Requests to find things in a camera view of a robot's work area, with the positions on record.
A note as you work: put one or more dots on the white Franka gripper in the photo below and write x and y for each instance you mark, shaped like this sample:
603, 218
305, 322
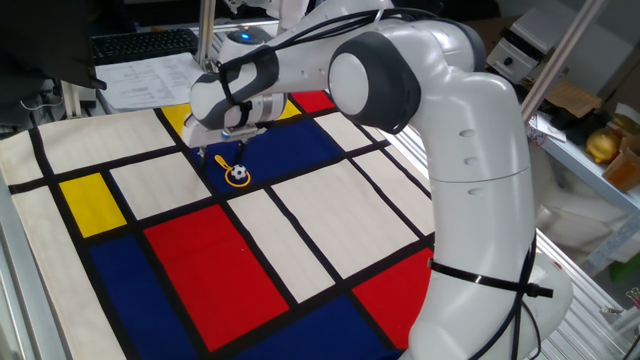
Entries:
205, 137

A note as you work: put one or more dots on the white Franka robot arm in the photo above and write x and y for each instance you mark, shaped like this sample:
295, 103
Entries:
475, 175

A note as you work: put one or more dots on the small soccer ball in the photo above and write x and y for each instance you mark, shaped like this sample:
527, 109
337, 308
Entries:
239, 172

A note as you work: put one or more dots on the stack of printed papers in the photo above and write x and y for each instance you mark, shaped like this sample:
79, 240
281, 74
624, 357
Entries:
145, 82

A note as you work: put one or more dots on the Mondrian pattern cloth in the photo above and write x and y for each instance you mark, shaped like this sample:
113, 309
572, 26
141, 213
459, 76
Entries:
325, 215

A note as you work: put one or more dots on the black computer keyboard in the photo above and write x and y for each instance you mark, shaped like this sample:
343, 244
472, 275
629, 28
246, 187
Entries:
140, 45

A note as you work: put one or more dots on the black monitor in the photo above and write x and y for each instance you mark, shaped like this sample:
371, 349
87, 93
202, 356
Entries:
40, 35

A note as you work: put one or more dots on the white box with knob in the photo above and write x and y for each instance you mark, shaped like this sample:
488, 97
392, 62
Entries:
515, 50

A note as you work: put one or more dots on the brown perforated cardboard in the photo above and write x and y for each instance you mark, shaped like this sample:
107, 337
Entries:
575, 97

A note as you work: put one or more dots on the white plastic bag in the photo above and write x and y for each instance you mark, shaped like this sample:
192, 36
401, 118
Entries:
575, 220

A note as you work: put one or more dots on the grey metal shelf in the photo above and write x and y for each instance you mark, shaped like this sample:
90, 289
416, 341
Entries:
590, 175

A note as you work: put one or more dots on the golden figurine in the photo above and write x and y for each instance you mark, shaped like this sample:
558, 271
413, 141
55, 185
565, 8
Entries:
602, 145

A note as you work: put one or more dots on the orange translucent box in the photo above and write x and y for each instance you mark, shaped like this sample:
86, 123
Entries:
622, 170

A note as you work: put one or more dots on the green object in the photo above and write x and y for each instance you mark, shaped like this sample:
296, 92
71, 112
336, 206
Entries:
625, 267

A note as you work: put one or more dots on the upright aluminium profile post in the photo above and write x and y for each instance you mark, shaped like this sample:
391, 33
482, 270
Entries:
205, 30

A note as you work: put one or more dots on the short aluminium profile post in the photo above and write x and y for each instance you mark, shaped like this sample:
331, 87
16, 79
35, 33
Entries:
71, 100

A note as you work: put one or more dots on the slanted aluminium profile post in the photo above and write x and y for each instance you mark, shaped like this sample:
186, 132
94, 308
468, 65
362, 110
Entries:
565, 55

